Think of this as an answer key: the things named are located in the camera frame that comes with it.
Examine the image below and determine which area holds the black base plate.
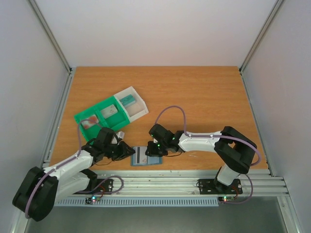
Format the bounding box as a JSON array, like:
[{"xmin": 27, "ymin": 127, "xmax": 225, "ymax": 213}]
[
  {"xmin": 75, "ymin": 179, "xmax": 114, "ymax": 195},
  {"xmin": 196, "ymin": 179, "xmax": 243, "ymax": 195}
]

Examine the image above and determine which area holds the front aluminium rail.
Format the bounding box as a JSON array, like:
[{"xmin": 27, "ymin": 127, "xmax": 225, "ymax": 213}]
[{"xmin": 95, "ymin": 169, "xmax": 289, "ymax": 197}]

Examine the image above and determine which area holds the left small circuit board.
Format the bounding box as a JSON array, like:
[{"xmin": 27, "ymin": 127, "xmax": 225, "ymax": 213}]
[{"xmin": 85, "ymin": 196, "xmax": 101, "ymax": 204}]

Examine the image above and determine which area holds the aluminium frame post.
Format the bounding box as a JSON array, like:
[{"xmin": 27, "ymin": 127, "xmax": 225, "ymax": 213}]
[
  {"xmin": 239, "ymin": 0, "xmax": 285, "ymax": 76},
  {"xmin": 26, "ymin": 0, "xmax": 73, "ymax": 75}
]

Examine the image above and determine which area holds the grey slotted cable duct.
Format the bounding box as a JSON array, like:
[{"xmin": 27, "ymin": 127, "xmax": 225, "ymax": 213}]
[{"xmin": 55, "ymin": 197, "xmax": 219, "ymax": 208}]

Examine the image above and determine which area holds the white plastic bin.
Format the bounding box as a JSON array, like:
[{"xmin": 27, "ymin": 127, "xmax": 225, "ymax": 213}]
[{"xmin": 114, "ymin": 86, "xmax": 149, "ymax": 122}]

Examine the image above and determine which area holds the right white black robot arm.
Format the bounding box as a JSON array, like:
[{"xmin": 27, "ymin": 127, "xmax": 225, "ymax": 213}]
[{"xmin": 145, "ymin": 124, "xmax": 261, "ymax": 193}]

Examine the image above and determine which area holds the white card in middle compartment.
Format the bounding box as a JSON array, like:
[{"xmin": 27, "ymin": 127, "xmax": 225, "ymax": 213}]
[{"xmin": 101, "ymin": 104, "xmax": 118, "ymax": 119}]

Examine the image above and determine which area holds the red patterned card in bin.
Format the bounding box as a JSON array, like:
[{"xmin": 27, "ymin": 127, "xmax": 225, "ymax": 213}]
[{"xmin": 81, "ymin": 115, "xmax": 99, "ymax": 130}]

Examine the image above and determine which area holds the blue card holder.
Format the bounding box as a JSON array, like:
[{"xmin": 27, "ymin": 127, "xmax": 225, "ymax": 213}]
[{"xmin": 131, "ymin": 146, "xmax": 163, "ymax": 166}]

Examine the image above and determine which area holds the right small circuit board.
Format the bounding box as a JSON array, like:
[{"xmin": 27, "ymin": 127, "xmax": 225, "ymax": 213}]
[{"xmin": 218, "ymin": 196, "xmax": 235, "ymax": 203}]

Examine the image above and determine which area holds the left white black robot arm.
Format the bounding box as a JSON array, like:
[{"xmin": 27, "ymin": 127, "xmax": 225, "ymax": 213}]
[{"xmin": 12, "ymin": 127, "xmax": 135, "ymax": 221}]

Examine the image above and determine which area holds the striped card in holder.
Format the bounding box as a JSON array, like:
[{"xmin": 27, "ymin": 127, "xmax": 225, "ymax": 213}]
[{"xmin": 135, "ymin": 147, "xmax": 148, "ymax": 165}]

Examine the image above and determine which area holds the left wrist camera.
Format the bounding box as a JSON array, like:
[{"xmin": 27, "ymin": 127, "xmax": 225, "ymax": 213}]
[{"xmin": 116, "ymin": 131, "xmax": 125, "ymax": 140}]

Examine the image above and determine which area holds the teal card stack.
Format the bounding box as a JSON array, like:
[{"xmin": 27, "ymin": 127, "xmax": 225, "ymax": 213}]
[{"xmin": 120, "ymin": 94, "xmax": 136, "ymax": 108}]

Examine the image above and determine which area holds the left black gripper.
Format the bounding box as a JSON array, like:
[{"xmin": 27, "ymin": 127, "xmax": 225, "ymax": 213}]
[{"xmin": 104, "ymin": 141, "xmax": 136, "ymax": 161}]

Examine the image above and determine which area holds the right aluminium frame post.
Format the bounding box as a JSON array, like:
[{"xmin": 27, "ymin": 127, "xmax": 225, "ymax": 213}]
[{"xmin": 239, "ymin": 0, "xmax": 285, "ymax": 76}]

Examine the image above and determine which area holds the small circuit board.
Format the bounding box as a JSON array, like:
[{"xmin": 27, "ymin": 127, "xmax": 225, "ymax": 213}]
[
  {"xmin": 218, "ymin": 196, "xmax": 235, "ymax": 203},
  {"xmin": 85, "ymin": 196, "xmax": 101, "ymax": 204}
]

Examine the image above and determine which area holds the green plastic bin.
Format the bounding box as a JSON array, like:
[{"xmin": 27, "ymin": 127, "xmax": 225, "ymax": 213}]
[{"xmin": 74, "ymin": 96, "xmax": 130, "ymax": 141}]

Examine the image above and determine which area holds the left aluminium frame post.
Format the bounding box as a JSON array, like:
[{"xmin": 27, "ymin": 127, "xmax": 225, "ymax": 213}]
[{"xmin": 26, "ymin": 0, "xmax": 73, "ymax": 75}]

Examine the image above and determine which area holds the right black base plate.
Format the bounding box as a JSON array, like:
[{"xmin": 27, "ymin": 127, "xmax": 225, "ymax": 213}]
[{"xmin": 196, "ymin": 179, "xmax": 243, "ymax": 195}]

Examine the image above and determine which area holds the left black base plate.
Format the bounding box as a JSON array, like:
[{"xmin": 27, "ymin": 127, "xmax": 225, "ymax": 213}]
[{"xmin": 75, "ymin": 179, "xmax": 114, "ymax": 195}]

